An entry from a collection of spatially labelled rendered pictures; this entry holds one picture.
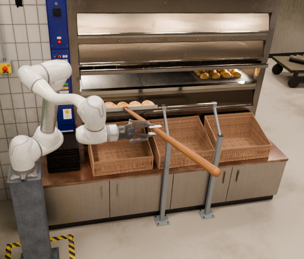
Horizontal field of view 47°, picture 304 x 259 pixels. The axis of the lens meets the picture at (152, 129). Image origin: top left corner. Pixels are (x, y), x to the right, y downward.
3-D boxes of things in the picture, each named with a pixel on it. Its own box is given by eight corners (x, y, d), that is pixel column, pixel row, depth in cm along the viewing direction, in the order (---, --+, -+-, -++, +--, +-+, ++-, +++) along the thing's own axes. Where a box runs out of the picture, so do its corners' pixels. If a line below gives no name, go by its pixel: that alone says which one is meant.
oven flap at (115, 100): (81, 116, 335) (80, 96, 332) (251, 105, 377) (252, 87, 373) (82, 117, 331) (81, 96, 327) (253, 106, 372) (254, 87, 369)
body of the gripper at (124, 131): (115, 123, 186) (133, 122, 188) (116, 139, 188) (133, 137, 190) (117, 125, 179) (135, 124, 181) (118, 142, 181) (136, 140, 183)
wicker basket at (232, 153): (200, 137, 381) (203, 114, 367) (247, 133, 394) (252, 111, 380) (217, 163, 340) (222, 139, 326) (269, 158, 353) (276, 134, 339)
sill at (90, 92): (80, 93, 330) (79, 89, 328) (252, 84, 371) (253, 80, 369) (80, 95, 325) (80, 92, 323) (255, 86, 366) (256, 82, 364)
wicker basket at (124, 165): (86, 147, 352) (85, 124, 338) (141, 142, 366) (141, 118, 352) (92, 177, 312) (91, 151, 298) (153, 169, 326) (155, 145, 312)
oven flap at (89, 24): (78, 36, 295) (76, 11, 291) (267, 33, 337) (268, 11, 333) (78, 35, 291) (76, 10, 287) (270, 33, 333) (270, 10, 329)
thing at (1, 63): (0, 71, 296) (-2, 59, 291) (13, 70, 298) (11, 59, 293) (-1, 74, 290) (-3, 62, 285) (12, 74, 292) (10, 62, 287)
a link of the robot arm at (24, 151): (6, 165, 244) (1, 137, 232) (29, 154, 256) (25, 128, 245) (19, 174, 235) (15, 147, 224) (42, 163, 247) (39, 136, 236)
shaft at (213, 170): (222, 177, 112) (222, 168, 112) (213, 178, 112) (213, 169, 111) (128, 111, 276) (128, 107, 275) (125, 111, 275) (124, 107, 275)
